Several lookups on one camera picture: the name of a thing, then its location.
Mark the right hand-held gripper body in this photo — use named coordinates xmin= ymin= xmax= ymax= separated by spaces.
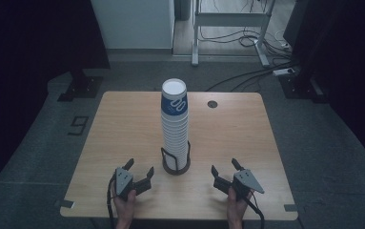
xmin=213 ymin=168 xmax=266 ymax=202

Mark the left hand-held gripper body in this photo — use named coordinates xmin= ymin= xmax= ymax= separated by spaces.
xmin=112 ymin=166 xmax=150 ymax=202

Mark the black wire cup holder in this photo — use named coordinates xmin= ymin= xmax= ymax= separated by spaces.
xmin=160 ymin=140 xmax=193 ymax=177

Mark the blue and white paper cup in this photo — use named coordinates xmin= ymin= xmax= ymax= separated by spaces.
xmin=160 ymin=77 xmax=190 ymax=122

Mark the person's left hand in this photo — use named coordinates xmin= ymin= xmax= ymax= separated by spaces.
xmin=111 ymin=187 xmax=137 ymax=221

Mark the person's right hand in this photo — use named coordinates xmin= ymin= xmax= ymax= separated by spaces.
xmin=226 ymin=186 xmax=253 ymax=221

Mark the black stand base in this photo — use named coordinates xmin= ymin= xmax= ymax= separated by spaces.
xmin=277 ymin=73 xmax=329 ymax=105
xmin=57 ymin=68 xmax=105 ymax=103

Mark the white power strip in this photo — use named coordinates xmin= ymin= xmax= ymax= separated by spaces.
xmin=272 ymin=67 xmax=296 ymax=77

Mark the white cabinet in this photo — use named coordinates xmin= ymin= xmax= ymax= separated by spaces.
xmin=90 ymin=0 xmax=175 ymax=51

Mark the dark curtain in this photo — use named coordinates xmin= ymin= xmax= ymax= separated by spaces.
xmin=282 ymin=0 xmax=365 ymax=176
xmin=0 ymin=0 xmax=112 ymax=206

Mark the left hand-held gripper cable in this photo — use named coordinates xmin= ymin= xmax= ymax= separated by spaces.
xmin=106 ymin=174 xmax=117 ymax=229

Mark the hand-held gripper cable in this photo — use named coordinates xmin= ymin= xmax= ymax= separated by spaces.
xmin=106 ymin=174 xmax=117 ymax=229
xmin=242 ymin=190 xmax=266 ymax=229

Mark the right hand-held gripper cable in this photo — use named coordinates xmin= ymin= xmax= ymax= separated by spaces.
xmin=242 ymin=190 xmax=266 ymax=229

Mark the bundle of black floor cables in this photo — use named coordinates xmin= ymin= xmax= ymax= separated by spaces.
xmin=198 ymin=27 xmax=300 ymax=94

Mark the white metal stand frame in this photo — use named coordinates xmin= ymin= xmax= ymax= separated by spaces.
xmin=191 ymin=0 xmax=277 ymax=68

